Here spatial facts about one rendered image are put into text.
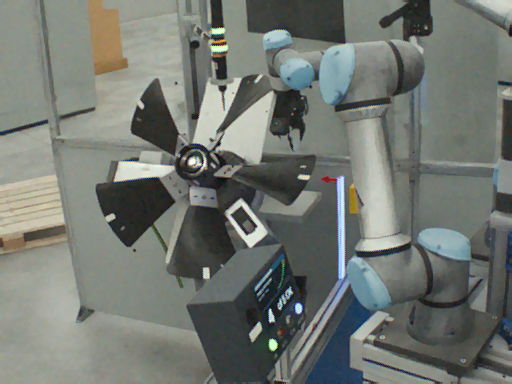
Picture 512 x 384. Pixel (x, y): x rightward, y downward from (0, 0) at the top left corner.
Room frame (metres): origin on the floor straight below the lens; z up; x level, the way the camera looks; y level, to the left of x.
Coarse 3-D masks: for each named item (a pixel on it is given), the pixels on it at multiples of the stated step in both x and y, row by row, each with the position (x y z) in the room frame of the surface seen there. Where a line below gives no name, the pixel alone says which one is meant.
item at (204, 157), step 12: (192, 144) 2.09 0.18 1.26; (180, 156) 2.08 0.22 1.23; (192, 156) 2.07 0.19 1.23; (204, 156) 2.06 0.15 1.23; (216, 156) 2.15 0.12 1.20; (180, 168) 2.06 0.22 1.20; (192, 168) 2.05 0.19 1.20; (204, 168) 2.02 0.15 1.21; (216, 168) 2.07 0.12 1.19; (192, 180) 2.02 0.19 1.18; (204, 180) 2.04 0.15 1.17; (216, 180) 2.10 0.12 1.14
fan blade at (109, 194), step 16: (96, 192) 2.12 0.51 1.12; (112, 192) 2.10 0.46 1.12; (128, 192) 2.09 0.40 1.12; (144, 192) 2.09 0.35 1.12; (160, 192) 2.09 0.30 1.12; (112, 208) 2.09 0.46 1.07; (128, 208) 2.09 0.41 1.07; (144, 208) 2.09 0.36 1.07; (160, 208) 2.09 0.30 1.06; (112, 224) 2.08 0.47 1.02; (128, 224) 2.08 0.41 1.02; (144, 224) 2.08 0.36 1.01; (128, 240) 2.07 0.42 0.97
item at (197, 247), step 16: (192, 208) 1.99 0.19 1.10; (208, 208) 2.01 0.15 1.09; (192, 224) 1.95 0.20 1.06; (208, 224) 1.97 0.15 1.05; (224, 224) 2.00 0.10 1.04; (176, 240) 1.91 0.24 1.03; (192, 240) 1.92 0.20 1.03; (208, 240) 1.93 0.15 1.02; (224, 240) 1.95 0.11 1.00; (176, 256) 1.88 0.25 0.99; (192, 256) 1.89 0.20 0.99; (208, 256) 1.90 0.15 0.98; (224, 256) 1.91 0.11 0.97; (176, 272) 1.85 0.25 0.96; (192, 272) 1.86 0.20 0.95
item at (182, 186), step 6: (168, 174) 2.09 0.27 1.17; (174, 174) 2.10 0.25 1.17; (162, 180) 2.10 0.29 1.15; (168, 180) 2.10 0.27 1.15; (174, 180) 2.10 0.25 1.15; (180, 180) 2.10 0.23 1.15; (168, 186) 2.10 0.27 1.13; (180, 186) 2.10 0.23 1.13; (186, 186) 2.10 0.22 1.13; (174, 192) 2.10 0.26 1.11; (180, 192) 2.10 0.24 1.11; (186, 192) 2.10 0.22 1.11; (174, 198) 2.10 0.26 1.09
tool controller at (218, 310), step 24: (240, 264) 1.32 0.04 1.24; (264, 264) 1.29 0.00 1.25; (288, 264) 1.37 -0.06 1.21; (216, 288) 1.23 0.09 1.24; (240, 288) 1.19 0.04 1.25; (264, 288) 1.25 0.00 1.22; (288, 288) 1.33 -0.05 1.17; (192, 312) 1.18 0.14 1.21; (216, 312) 1.16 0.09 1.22; (240, 312) 1.15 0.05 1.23; (288, 312) 1.30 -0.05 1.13; (216, 336) 1.16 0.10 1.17; (240, 336) 1.14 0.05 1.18; (264, 336) 1.19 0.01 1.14; (288, 336) 1.26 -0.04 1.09; (216, 360) 1.17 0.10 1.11; (240, 360) 1.14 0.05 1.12; (264, 360) 1.16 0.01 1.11
